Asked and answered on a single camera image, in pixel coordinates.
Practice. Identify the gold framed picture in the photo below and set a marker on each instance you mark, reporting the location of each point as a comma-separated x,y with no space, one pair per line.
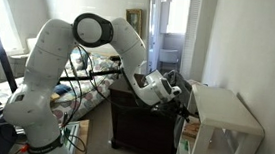
134,19

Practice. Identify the wooden table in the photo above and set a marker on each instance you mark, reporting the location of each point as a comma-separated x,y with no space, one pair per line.
83,142

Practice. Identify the white louvered door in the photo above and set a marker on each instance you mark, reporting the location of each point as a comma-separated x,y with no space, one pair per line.
192,41

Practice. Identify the green white box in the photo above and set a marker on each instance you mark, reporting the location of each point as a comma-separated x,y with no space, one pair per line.
71,138

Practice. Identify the white shelf unit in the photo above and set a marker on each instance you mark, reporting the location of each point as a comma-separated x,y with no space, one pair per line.
221,107

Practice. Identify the bed with floral quilt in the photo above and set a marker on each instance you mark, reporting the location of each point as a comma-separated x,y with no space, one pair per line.
92,93

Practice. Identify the grey cloth bag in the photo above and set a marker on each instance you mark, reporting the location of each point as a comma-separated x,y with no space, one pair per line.
180,80

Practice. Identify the green bottle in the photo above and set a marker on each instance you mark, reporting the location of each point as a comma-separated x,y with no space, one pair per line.
183,145

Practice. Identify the black stand rod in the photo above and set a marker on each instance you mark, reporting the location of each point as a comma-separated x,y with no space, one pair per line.
92,74

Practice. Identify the white nightstand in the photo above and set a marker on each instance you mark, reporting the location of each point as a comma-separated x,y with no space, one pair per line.
18,65

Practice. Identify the dark wood dresser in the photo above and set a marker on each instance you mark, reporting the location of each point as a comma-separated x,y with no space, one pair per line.
139,130

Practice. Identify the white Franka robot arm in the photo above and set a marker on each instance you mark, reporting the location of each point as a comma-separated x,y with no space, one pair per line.
48,62

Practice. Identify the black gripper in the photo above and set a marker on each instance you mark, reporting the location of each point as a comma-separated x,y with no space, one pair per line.
174,109

